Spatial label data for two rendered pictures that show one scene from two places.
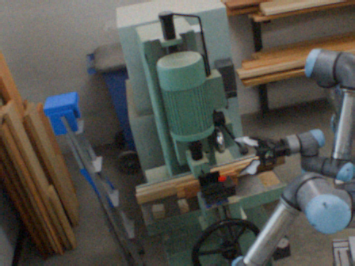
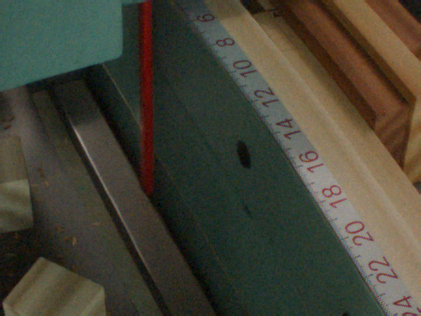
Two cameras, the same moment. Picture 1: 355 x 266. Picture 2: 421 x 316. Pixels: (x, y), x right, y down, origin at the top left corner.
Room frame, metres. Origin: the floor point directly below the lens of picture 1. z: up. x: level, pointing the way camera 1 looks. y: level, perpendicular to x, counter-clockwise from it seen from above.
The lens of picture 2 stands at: (1.92, 0.53, 1.25)
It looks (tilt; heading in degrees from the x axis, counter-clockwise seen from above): 46 degrees down; 260
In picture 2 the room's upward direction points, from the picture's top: 1 degrees counter-clockwise
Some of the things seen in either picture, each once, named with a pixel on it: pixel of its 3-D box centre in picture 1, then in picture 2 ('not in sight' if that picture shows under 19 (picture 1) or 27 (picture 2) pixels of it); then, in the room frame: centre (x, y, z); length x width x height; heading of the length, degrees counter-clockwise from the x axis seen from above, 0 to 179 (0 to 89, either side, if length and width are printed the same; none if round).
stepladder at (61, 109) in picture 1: (100, 190); not in sight; (2.38, 0.71, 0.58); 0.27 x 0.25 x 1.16; 95
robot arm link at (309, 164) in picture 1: (313, 163); not in sight; (1.68, -0.36, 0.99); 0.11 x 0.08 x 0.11; 46
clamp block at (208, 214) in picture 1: (219, 205); not in sight; (1.61, 0.04, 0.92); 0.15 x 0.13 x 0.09; 101
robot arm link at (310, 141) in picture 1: (309, 141); not in sight; (1.70, -0.35, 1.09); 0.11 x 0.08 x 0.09; 101
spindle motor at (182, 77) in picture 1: (186, 96); not in sight; (1.79, 0.10, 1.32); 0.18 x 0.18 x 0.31
